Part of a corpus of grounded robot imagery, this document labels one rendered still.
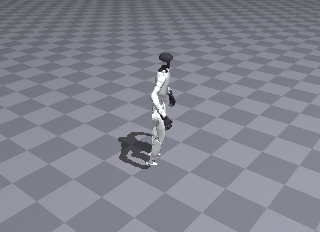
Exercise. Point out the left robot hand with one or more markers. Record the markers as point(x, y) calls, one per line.
point(172, 99)

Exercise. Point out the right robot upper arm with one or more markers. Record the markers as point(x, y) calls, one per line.
point(159, 83)

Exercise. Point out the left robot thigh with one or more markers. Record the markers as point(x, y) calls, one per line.
point(154, 130)

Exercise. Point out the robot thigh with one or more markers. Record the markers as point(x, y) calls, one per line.
point(154, 130)
point(160, 127)

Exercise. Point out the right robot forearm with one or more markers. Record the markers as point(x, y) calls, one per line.
point(158, 106)

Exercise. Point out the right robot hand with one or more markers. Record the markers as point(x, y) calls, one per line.
point(167, 122)

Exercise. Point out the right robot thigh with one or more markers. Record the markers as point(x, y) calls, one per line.
point(160, 127)

